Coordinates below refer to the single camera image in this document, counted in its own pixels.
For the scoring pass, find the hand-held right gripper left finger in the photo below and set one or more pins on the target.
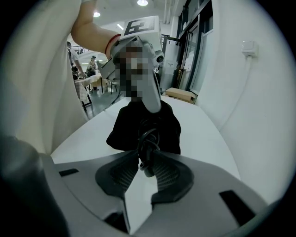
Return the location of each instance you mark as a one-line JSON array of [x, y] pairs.
[[92, 185]]

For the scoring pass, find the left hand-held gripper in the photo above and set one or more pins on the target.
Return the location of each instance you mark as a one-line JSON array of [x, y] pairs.
[[143, 34]]

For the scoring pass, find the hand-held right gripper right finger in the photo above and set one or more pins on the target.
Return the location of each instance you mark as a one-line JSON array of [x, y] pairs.
[[208, 196]]

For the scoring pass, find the black cloth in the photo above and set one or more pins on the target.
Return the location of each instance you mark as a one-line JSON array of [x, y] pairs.
[[125, 129]]

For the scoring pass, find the black hair dryer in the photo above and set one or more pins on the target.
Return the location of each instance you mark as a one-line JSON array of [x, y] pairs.
[[148, 148]]

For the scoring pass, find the person's left forearm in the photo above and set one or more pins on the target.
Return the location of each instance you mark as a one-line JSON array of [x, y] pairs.
[[92, 32]]

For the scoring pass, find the brown cardboard box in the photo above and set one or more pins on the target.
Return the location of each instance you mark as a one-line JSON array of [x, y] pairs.
[[180, 95]]

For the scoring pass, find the frosted glass door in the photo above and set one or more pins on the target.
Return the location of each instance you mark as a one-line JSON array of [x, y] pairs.
[[199, 69]]

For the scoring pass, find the cloth covered table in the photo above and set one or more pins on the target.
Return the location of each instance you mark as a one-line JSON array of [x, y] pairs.
[[90, 81]]

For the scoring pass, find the long ceiling light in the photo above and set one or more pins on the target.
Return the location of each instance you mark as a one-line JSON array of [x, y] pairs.
[[120, 26]]

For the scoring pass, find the round ceiling light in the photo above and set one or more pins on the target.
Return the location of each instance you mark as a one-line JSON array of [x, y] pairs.
[[142, 2], [96, 14]]

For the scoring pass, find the person's beige shirt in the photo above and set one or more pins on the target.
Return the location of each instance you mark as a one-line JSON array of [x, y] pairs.
[[37, 81]]

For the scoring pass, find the white wall switch box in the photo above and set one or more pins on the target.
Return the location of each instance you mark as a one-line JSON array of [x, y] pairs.
[[249, 48]]

